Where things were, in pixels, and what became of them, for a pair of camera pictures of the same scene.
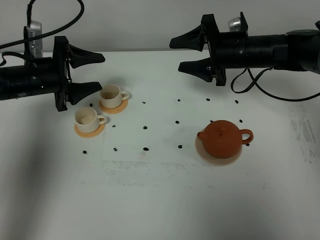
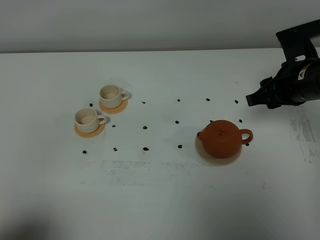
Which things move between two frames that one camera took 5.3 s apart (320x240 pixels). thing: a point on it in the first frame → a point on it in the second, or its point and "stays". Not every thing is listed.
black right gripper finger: [202, 68] → [261, 96]
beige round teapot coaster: [210, 160] stays
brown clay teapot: [223, 138] stays
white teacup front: [87, 120] stays
